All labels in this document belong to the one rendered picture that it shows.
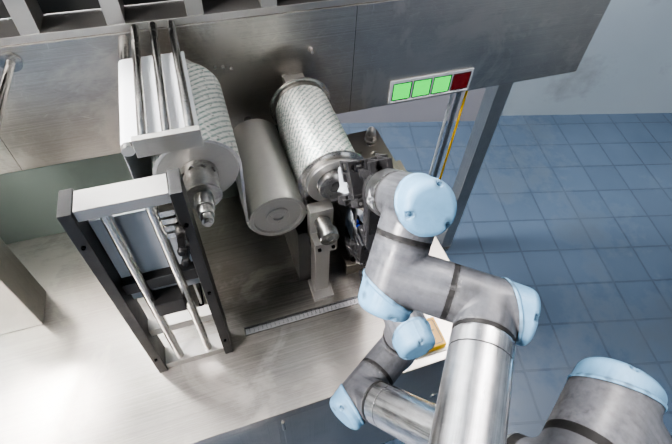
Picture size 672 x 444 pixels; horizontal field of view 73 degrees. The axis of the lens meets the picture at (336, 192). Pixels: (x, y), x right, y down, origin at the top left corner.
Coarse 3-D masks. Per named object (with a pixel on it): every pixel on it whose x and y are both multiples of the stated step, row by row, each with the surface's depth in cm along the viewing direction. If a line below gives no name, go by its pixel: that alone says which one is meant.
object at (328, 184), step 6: (324, 174) 89; (330, 174) 88; (336, 174) 88; (318, 180) 90; (324, 180) 88; (330, 180) 89; (336, 180) 89; (318, 186) 90; (324, 186) 89; (330, 186) 91; (336, 186) 91; (324, 192) 91; (330, 192) 91; (336, 192) 92; (330, 198) 93
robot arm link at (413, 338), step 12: (420, 312) 85; (396, 324) 84; (408, 324) 83; (420, 324) 83; (384, 336) 89; (396, 336) 83; (408, 336) 81; (420, 336) 81; (432, 336) 83; (396, 348) 83; (408, 348) 81; (420, 348) 82
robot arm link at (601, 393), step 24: (600, 360) 64; (576, 384) 63; (600, 384) 61; (624, 384) 60; (648, 384) 61; (576, 408) 60; (600, 408) 59; (624, 408) 58; (648, 408) 59; (576, 432) 57; (600, 432) 56; (624, 432) 56; (648, 432) 58
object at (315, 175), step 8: (336, 160) 87; (344, 160) 88; (320, 168) 87; (328, 168) 88; (336, 168) 88; (312, 176) 88; (320, 176) 89; (312, 184) 90; (312, 192) 91; (320, 200) 94; (336, 200) 96
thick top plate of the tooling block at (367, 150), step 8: (352, 136) 134; (360, 136) 134; (352, 144) 132; (360, 144) 132; (368, 144) 133; (376, 144) 132; (384, 144) 132; (360, 152) 130; (368, 152) 130; (376, 152) 130; (384, 152) 130; (392, 160) 128; (360, 208) 116
